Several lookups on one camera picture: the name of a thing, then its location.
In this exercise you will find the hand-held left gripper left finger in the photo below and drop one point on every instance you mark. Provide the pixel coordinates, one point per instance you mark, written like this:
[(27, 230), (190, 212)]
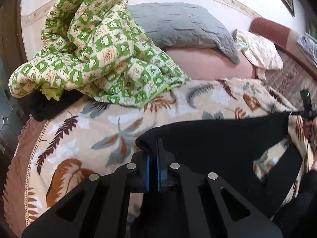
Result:
[(147, 176)]

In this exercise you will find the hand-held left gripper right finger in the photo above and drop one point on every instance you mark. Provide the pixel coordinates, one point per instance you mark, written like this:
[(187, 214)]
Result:
[(158, 176)]

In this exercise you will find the pink bed sheet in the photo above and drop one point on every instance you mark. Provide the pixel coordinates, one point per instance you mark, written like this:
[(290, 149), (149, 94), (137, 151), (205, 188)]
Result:
[(208, 63)]

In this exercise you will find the green checkered quilt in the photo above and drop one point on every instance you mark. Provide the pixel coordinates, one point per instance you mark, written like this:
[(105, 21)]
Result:
[(99, 49)]

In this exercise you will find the dark cloth under quilt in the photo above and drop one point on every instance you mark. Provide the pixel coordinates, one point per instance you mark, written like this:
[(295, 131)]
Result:
[(47, 106)]

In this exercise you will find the brown headboard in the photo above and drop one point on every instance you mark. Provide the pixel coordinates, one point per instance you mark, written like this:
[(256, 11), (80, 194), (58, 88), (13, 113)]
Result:
[(272, 28)]

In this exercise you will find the small white green cloth item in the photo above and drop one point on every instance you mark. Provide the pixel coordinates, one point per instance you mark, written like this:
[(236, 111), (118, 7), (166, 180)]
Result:
[(242, 45)]

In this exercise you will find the brown striped sheet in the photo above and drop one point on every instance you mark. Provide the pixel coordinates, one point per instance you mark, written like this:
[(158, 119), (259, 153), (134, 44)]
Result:
[(287, 79)]

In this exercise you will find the person's dark clothing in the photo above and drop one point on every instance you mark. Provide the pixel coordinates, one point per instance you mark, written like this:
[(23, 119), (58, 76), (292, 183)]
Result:
[(297, 210)]

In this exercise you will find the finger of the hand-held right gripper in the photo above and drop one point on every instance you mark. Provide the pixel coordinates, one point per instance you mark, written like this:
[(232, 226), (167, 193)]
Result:
[(296, 113)]

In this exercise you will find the grey quilted pillow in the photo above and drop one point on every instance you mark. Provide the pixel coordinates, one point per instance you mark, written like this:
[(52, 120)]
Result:
[(183, 24)]

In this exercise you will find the cream floral pillow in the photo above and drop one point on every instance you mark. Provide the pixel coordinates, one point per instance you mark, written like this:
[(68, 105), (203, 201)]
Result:
[(262, 50)]

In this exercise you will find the black pants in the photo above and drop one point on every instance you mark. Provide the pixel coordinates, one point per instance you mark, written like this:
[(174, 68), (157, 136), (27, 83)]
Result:
[(210, 141)]

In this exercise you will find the leaf print fleece blanket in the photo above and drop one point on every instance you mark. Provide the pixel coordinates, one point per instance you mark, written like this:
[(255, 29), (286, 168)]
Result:
[(99, 133)]

